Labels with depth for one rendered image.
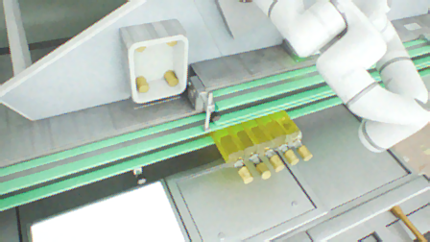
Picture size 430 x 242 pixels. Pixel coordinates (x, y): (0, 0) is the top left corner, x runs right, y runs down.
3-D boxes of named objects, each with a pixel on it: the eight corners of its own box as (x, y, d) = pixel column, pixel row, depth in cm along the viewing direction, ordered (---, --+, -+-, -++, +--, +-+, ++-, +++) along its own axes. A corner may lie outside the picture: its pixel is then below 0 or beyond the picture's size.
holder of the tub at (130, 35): (128, 97, 115) (134, 113, 111) (119, 27, 95) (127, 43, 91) (176, 86, 122) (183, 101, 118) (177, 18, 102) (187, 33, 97)
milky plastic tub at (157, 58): (126, 86, 111) (133, 105, 106) (119, 27, 95) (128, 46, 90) (177, 76, 118) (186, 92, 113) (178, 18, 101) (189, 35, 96)
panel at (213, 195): (27, 228, 103) (44, 348, 85) (24, 223, 101) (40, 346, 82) (274, 143, 137) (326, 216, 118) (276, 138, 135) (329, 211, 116)
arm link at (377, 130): (332, 114, 82) (372, 163, 79) (373, 80, 72) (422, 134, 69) (359, 97, 91) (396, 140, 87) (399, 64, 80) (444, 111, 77)
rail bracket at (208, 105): (193, 115, 116) (208, 142, 109) (197, 78, 104) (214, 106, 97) (202, 112, 117) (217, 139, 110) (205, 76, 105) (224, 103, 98)
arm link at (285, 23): (259, 12, 87) (295, 52, 79) (301, -25, 84) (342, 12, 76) (273, 32, 95) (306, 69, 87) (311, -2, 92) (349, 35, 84)
